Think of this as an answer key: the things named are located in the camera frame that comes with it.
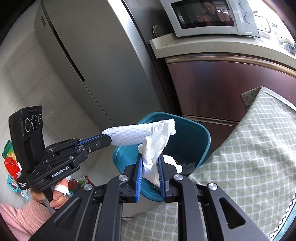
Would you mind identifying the teal packet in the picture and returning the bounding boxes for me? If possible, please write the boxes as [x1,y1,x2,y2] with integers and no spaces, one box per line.
[7,175,20,193]

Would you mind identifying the person's left hand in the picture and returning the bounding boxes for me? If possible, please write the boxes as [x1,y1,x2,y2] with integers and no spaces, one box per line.
[30,176,71,210]

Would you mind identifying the pale plate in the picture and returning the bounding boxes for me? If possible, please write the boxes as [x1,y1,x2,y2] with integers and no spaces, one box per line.
[152,24,163,37]

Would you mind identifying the patterned tablecloth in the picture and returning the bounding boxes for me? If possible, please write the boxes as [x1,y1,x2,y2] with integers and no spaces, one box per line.
[120,86,296,241]

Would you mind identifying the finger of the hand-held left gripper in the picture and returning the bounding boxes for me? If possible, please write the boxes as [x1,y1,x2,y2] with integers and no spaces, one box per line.
[45,134,109,153]
[44,136,114,169]

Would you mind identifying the brown kitchen counter cabinet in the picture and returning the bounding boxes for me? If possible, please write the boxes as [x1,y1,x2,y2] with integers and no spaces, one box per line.
[149,32,296,153]

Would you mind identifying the person's left forearm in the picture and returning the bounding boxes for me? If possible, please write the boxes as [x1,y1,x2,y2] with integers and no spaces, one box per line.
[0,198,53,241]

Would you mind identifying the red snack packet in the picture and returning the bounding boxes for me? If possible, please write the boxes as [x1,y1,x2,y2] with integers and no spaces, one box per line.
[4,156,22,181]

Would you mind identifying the long white tissue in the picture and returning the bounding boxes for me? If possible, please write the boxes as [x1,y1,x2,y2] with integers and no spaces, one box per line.
[138,122,175,187]

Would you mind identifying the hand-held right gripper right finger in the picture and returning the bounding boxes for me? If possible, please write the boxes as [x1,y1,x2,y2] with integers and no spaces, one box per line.
[158,156,270,241]

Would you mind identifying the green snack packet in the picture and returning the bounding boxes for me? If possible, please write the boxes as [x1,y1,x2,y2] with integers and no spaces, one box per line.
[2,140,14,160]

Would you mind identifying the blue patterned bowl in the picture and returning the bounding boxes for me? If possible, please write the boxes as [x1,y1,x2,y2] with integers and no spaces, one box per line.
[283,42,296,55]

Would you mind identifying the white microwave oven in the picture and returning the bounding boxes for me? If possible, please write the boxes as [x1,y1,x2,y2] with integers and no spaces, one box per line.
[160,0,259,38]

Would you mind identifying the blue plastic bin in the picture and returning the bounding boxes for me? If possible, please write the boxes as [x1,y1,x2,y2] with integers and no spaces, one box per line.
[112,112,211,202]

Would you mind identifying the colourful packet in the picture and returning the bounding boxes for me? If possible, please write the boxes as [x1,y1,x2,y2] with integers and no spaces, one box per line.
[69,176,92,190]

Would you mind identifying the white foam net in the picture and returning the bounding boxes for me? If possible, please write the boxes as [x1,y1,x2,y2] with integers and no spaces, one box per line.
[102,119,176,147]

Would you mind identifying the grey refrigerator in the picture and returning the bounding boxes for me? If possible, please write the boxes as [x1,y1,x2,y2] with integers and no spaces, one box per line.
[33,0,171,127]

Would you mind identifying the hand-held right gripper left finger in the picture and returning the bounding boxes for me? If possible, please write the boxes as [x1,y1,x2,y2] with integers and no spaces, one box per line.
[28,153,143,241]

